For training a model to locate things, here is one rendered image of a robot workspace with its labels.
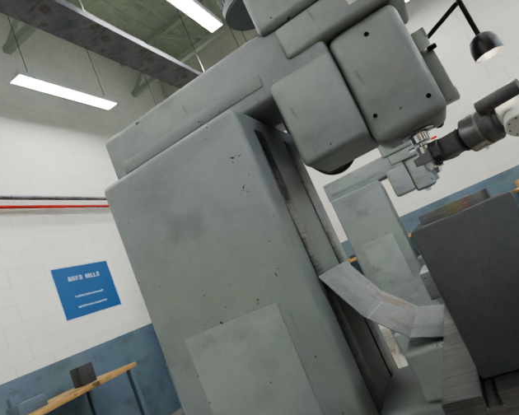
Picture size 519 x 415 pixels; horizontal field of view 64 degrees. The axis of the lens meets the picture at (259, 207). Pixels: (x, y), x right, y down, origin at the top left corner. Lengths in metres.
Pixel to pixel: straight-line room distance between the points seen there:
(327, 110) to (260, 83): 0.22
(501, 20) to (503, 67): 0.75
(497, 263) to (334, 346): 0.58
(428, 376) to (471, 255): 0.59
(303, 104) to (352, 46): 0.19
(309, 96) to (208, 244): 0.48
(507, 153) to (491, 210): 7.24
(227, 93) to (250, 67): 0.10
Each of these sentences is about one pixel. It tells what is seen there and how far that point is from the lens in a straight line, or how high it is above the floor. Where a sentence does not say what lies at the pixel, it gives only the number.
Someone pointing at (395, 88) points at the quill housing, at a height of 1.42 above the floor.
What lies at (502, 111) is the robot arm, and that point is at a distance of 1.09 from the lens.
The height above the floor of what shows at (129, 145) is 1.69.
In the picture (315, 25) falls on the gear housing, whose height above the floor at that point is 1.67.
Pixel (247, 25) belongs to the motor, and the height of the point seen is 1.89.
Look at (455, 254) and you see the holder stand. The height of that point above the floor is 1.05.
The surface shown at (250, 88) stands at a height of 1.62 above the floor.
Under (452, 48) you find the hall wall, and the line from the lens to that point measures 8.11.
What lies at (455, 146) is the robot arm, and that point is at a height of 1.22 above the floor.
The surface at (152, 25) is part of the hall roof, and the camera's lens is 8.64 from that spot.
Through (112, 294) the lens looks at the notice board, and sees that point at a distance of 5.99.
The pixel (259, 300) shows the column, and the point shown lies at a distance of 1.08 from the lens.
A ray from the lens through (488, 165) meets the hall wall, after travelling 7.74.
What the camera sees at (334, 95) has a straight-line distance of 1.14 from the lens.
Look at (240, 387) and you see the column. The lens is 1.17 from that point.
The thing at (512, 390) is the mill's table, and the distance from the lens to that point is 0.54.
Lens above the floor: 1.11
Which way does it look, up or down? 9 degrees up
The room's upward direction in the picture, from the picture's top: 23 degrees counter-clockwise
